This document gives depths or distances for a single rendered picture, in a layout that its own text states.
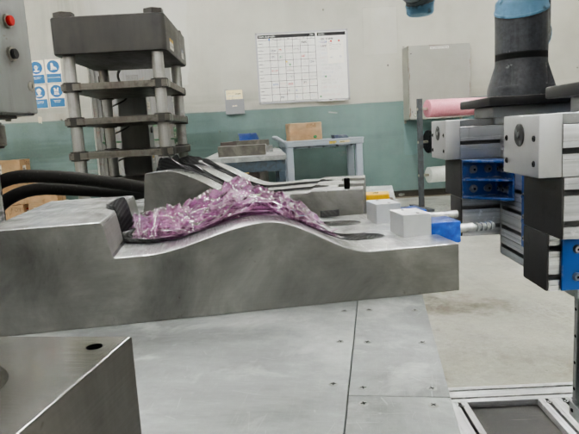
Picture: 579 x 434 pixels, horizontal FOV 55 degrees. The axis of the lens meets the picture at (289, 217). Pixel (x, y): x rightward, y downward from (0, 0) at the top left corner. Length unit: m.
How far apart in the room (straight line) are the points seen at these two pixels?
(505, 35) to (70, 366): 1.24
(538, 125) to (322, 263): 0.40
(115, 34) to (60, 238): 4.45
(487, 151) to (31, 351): 1.14
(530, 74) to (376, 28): 6.37
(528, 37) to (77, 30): 4.17
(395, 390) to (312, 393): 0.06
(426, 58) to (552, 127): 6.63
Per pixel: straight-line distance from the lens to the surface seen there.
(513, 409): 1.71
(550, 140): 0.86
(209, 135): 7.48
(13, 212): 7.76
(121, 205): 0.77
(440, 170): 6.60
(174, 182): 0.98
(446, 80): 7.53
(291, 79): 7.47
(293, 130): 6.86
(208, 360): 0.50
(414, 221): 0.69
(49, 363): 0.35
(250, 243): 0.59
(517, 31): 1.41
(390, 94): 7.65
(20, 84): 1.62
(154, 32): 4.95
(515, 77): 1.39
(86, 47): 5.06
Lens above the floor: 0.99
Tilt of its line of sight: 9 degrees down
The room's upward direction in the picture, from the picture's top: 3 degrees counter-clockwise
